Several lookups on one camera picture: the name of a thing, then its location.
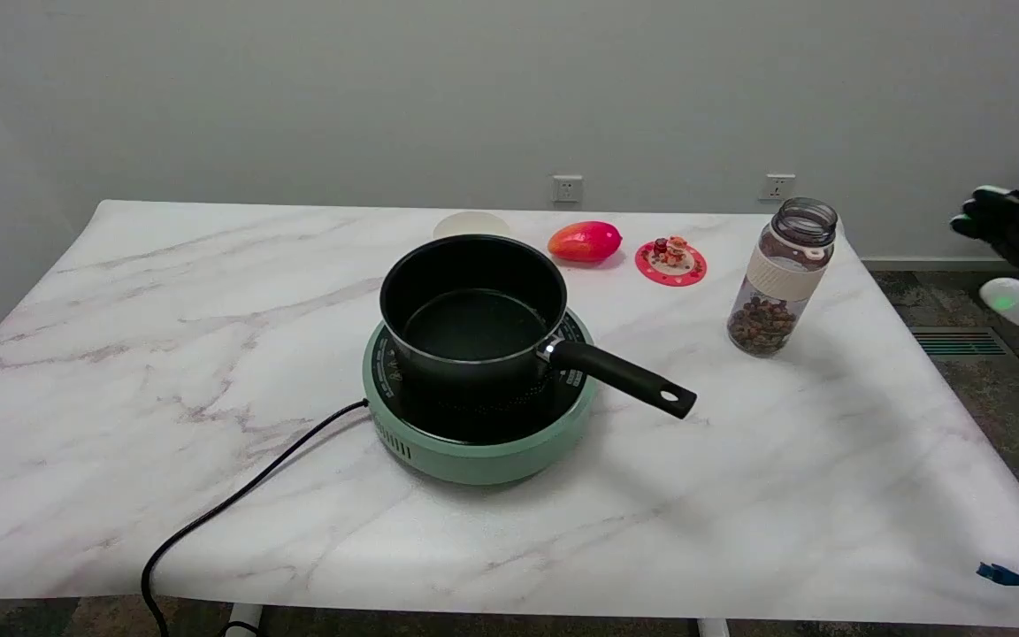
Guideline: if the floor vent grille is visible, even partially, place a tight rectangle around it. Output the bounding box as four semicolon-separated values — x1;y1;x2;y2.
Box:
909;327;1015;359

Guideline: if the red mango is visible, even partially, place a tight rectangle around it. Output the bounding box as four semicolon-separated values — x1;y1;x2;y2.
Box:
548;221;624;264

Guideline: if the clear bottle with brown contents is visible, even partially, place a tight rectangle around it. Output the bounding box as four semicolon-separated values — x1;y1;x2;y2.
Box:
726;197;839;358

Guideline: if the black saucepan with handle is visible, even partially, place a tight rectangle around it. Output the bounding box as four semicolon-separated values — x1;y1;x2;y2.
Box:
379;234;698;420

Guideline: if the black power cord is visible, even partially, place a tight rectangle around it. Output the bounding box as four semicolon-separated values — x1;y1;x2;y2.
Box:
140;399;371;637

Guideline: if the red coaster with figurines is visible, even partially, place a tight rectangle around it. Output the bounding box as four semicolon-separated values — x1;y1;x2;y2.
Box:
635;235;708;288

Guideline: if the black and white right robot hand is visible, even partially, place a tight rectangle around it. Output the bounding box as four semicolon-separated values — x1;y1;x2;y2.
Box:
950;154;1019;289

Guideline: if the green round induction cooker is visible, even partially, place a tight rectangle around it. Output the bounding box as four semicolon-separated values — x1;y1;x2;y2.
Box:
363;306;600;486

